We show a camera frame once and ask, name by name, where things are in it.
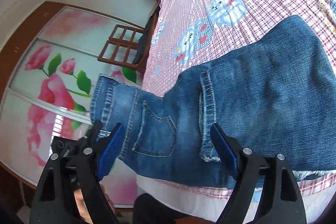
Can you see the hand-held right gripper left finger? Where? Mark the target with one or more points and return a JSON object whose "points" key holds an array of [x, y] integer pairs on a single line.
{"points": [[110, 150]]}

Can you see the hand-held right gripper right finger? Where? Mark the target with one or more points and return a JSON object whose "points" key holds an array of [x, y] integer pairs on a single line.
{"points": [[223, 145]]}

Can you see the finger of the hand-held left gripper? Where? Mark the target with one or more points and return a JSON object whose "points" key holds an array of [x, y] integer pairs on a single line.
{"points": [[95, 132]]}

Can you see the blue denim jeans pants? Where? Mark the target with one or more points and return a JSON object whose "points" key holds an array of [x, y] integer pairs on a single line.
{"points": [[262, 95]]}

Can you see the person's left forearm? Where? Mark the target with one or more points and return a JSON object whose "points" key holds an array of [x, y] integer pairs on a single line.
{"points": [[78, 200]]}

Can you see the floral sliding door wardrobe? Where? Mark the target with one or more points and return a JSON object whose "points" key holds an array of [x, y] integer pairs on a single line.
{"points": [[52, 98]]}

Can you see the person's dark clothing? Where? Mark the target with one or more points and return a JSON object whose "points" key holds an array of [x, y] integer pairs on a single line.
{"points": [[155, 211]]}

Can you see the dark cloth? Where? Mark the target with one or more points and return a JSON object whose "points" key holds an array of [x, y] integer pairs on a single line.
{"points": [[147, 40]]}

